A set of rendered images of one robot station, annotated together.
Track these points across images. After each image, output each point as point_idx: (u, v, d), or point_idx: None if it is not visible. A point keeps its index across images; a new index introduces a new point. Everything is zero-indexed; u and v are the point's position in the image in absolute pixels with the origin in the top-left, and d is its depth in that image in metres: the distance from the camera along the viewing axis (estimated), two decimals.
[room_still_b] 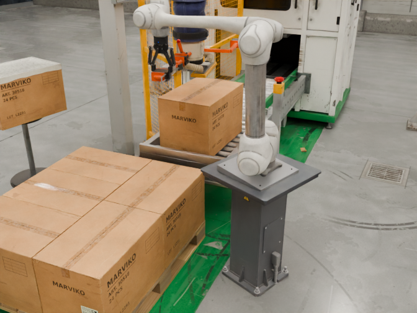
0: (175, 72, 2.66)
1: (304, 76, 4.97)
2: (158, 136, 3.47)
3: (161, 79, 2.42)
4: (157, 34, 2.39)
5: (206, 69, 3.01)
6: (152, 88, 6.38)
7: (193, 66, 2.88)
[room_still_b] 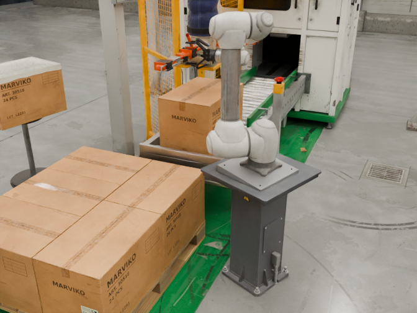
0: (180, 63, 2.86)
1: (304, 76, 4.97)
2: (158, 136, 3.47)
3: (161, 68, 2.63)
4: None
5: (216, 63, 3.18)
6: (152, 88, 6.38)
7: (201, 59, 3.06)
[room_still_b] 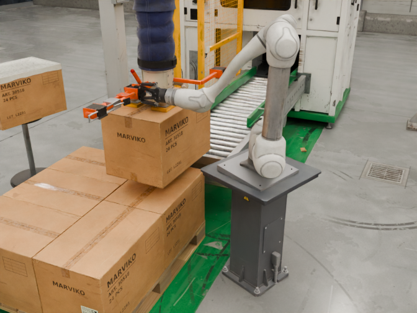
0: (120, 107, 2.35)
1: (304, 76, 4.97)
2: None
3: (88, 117, 2.12)
4: None
5: None
6: None
7: (152, 99, 2.54)
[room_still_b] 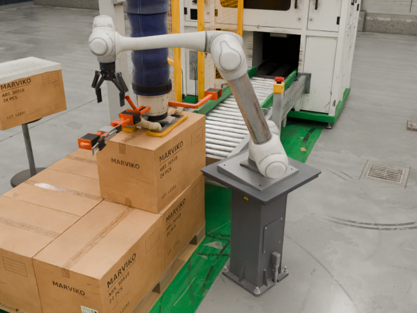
0: (115, 135, 2.33)
1: (304, 76, 4.97)
2: None
3: (92, 150, 2.09)
4: (101, 60, 2.16)
5: (167, 127, 2.65)
6: None
7: (147, 125, 2.53)
